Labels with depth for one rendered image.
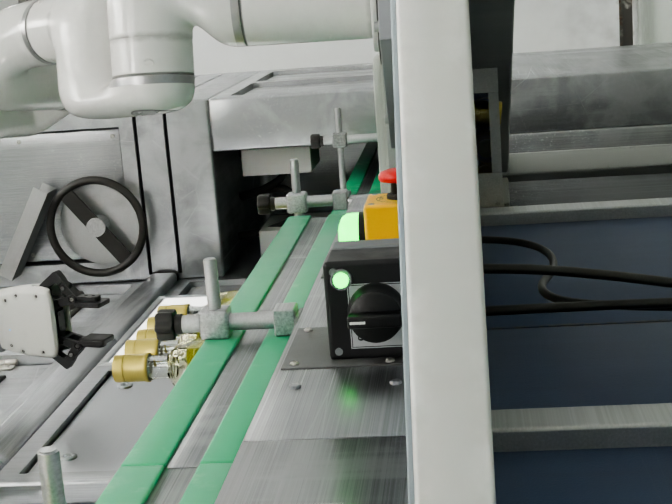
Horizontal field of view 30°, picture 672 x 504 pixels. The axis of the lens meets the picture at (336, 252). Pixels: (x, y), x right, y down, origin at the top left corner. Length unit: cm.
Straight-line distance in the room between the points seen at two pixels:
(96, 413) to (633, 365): 98
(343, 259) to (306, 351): 9
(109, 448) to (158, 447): 78
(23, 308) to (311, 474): 110
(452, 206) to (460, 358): 6
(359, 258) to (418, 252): 45
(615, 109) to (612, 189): 16
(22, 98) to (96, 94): 21
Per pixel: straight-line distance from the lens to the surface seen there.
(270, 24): 143
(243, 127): 258
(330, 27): 143
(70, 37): 154
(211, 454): 87
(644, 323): 113
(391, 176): 126
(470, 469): 51
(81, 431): 175
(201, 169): 261
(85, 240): 269
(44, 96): 171
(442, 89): 55
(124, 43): 145
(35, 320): 183
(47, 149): 271
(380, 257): 97
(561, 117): 255
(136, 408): 181
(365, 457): 79
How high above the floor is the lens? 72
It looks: 6 degrees up
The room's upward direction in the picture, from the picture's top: 93 degrees counter-clockwise
